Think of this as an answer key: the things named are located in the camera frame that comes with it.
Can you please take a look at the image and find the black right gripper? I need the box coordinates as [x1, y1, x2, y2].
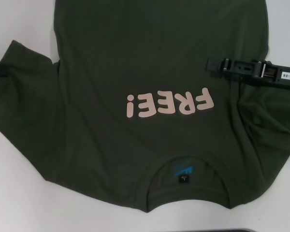
[205, 57, 290, 92]

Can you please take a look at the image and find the dark green FREE t-shirt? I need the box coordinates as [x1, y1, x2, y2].
[0, 0, 290, 215]

